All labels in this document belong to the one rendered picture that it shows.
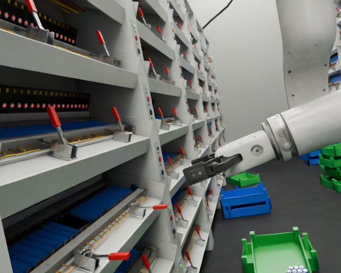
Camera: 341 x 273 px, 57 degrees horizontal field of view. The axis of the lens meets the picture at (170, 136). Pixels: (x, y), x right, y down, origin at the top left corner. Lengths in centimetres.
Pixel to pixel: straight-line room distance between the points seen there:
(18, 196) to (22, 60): 20
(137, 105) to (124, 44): 19
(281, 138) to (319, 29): 18
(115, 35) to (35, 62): 49
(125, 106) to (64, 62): 40
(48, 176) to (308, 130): 41
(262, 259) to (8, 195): 118
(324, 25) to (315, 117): 15
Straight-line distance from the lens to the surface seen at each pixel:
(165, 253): 102
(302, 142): 56
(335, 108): 57
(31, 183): 45
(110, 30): 100
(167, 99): 164
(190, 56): 235
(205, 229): 172
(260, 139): 55
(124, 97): 96
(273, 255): 147
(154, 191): 96
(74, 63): 63
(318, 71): 67
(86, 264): 58
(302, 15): 58
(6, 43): 48
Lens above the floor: 71
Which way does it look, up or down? 3 degrees down
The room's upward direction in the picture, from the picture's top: 11 degrees counter-clockwise
